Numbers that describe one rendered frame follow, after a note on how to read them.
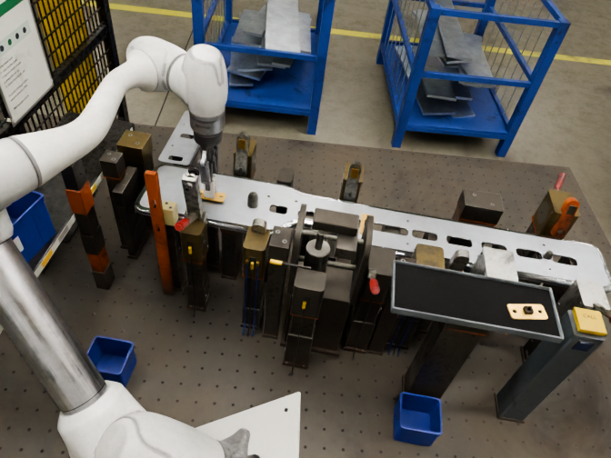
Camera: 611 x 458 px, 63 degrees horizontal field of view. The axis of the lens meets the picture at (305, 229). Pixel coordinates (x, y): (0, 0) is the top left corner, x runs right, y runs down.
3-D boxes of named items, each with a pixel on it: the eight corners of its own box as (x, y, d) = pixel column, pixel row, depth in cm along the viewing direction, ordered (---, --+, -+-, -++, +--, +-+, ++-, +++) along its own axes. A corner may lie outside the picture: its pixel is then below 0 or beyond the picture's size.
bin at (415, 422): (431, 413, 141) (441, 398, 135) (432, 448, 134) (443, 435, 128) (392, 405, 141) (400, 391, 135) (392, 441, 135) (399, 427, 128)
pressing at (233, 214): (595, 240, 155) (598, 236, 154) (616, 299, 139) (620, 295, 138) (157, 163, 158) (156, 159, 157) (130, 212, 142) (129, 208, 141)
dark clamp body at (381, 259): (367, 330, 158) (396, 250, 131) (365, 363, 150) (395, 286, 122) (345, 325, 158) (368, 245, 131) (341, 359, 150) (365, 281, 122)
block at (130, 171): (149, 233, 175) (137, 167, 154) (135, 259, 167) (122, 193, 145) (140, 232, 176) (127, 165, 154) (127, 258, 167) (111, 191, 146)
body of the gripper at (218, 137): (198, 115, 133) (199, 144, 140) (188, 134, 127) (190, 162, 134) (225, 120, 133) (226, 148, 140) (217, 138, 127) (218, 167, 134)
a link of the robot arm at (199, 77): (236, 107, 128) (198, 87, 132) (237, 49, 116) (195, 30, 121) (207, 125, 121) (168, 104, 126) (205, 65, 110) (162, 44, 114)
